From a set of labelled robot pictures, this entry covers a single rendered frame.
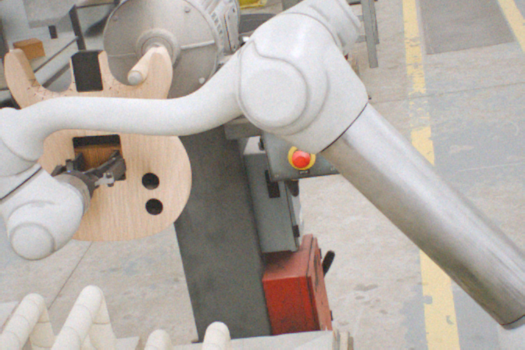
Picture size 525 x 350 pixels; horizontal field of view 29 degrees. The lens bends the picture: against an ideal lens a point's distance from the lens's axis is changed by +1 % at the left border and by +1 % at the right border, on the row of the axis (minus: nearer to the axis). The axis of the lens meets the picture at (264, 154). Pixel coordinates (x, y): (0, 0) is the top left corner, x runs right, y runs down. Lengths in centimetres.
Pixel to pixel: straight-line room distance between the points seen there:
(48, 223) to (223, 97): 37
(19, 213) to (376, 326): 197
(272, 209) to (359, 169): 109
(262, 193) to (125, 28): 55
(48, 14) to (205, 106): 45
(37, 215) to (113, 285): 248
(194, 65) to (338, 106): 87
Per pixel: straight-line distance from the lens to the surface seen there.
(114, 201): 213
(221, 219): 249
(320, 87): 135
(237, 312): 259
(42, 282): 441
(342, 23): 152
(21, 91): 212
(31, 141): 174
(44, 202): 176
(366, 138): 141
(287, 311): 255
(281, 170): 223
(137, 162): 209
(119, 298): 407
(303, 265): 255
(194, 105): 163
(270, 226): 251
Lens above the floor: 170
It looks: 19 degrees down
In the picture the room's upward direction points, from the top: 11 degrees counter-clockwise
